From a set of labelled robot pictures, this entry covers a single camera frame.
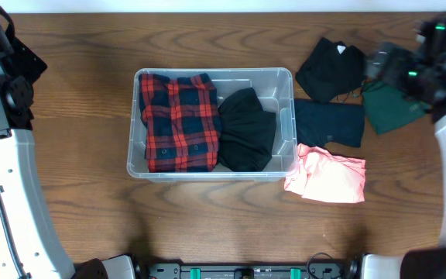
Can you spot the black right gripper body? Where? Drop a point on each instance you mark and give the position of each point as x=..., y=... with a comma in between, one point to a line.
x=409, y=74

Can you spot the dark green garment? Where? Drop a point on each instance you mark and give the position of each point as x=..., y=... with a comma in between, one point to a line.
x=388, y=108

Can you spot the black garment with tag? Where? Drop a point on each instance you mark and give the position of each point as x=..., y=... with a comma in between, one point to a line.
x=332, y=69

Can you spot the dark navy garment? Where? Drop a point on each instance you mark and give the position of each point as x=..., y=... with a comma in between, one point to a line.
x=318, y=124

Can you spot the red navy plaid cloth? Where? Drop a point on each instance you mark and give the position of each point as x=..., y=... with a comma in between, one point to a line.
x=183, y=124

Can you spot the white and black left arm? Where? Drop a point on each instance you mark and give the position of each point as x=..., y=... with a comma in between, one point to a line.
x=29, y=246

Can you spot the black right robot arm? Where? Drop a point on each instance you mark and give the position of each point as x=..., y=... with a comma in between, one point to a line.
x=428, y=263

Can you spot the clear plastic storage container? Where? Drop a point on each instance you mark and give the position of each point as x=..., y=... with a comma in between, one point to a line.
x=274, y=89

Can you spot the coral pink crumpled cloth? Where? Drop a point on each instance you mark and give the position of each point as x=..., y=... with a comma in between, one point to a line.
x=324, y=177

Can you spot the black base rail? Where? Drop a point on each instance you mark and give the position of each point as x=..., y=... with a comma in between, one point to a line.
x=321, y=269

